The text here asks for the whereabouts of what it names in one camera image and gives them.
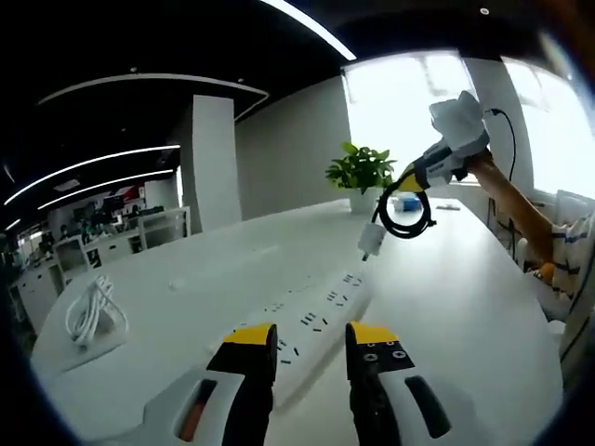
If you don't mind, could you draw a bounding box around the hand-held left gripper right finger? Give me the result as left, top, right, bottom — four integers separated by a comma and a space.
345, 320, 532, 446

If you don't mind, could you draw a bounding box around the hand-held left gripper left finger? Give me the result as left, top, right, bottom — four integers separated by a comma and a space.
106, 321, 280, 446

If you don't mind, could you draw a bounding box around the black charger cable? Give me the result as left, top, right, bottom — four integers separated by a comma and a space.
370, 181, 439, 241

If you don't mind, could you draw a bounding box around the white charger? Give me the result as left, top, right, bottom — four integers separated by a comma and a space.
356, 221, 388, 262

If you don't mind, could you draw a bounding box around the white power strip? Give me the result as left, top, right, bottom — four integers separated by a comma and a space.
231, 270, 374, 411

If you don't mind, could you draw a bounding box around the white desk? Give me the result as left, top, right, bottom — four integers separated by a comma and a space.
30, 197, 566, 446

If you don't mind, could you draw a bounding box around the blue tissue box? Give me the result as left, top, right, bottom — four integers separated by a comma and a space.
391, 194, 425, 214

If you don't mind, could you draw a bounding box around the potted green plant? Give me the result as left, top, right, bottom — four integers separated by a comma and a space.
324, 140, 399, 216

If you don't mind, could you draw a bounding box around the white flat pad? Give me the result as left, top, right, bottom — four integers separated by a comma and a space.
32, 320, 131, 374

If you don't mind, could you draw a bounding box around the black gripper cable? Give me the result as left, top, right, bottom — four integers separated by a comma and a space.
483, 107, 519, 183

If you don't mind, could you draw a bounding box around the white coiled cable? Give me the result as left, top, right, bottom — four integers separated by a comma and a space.
63, 274, 130, 348

